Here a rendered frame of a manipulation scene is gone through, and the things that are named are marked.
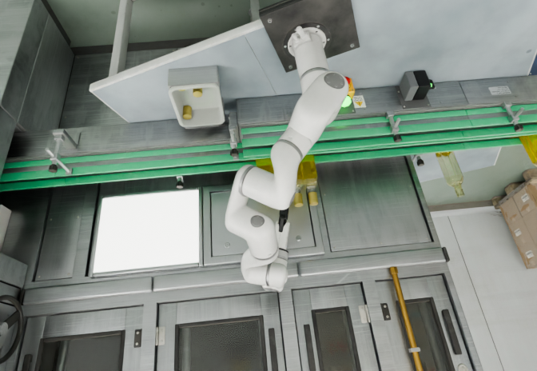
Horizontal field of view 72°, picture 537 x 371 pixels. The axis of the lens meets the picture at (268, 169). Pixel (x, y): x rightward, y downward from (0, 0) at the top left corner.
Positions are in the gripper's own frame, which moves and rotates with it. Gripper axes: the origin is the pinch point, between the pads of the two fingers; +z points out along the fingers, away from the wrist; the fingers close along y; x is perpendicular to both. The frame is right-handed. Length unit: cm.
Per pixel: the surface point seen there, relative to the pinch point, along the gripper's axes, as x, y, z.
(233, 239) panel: 18.5, -12.7, -9.3
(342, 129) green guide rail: -17.5, 12.8, 31.2
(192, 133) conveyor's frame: 40.8, 6.0, 25.6
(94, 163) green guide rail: 76, 4, 7
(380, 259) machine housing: -38.9, -13.5, -8.0
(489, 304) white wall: -232, -314, 56
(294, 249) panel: -5.7, -12.2, -9.9
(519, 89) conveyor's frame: -85, 14, 60
